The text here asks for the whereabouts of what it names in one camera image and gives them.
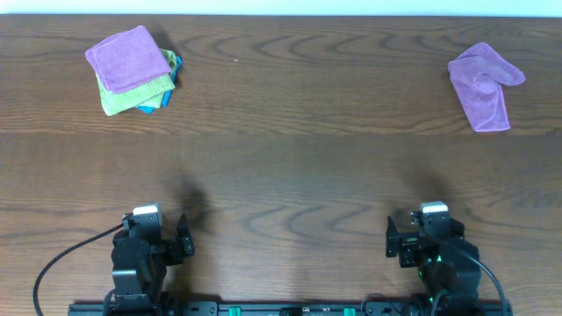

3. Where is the blue folded cloth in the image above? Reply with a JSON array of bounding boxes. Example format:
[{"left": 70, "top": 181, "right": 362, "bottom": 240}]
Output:
[{"left": 137, "top": 55, "right": 183, "bottom": 114}]

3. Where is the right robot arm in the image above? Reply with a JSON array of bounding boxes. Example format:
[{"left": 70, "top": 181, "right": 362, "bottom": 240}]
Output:
[{"left": 385, "top": 212, "right": 481, "bottom": 315}]

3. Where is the green folded cloth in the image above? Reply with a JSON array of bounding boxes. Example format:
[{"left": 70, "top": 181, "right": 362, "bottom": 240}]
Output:
[{"left": 97, "top": 49, "right": 176, "bottom": 116}]

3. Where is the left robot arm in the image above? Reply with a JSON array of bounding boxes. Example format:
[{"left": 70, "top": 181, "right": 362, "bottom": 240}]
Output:
[{"left": 103, "top": 213, "right": 195, "bottom": 315}]

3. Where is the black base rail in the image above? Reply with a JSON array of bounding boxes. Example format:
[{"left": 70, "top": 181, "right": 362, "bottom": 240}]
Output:
[{"left": 67, "top": 300, "right": 513, "bottom": 316}]

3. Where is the purple cloth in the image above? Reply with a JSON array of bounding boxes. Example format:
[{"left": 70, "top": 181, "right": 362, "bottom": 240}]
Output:
[
  {"left": 448, "top": 42, "right": 526, "bottom": 133},
  {"left": 85, "top": 25, "right": 171, "bottom": 93}
]

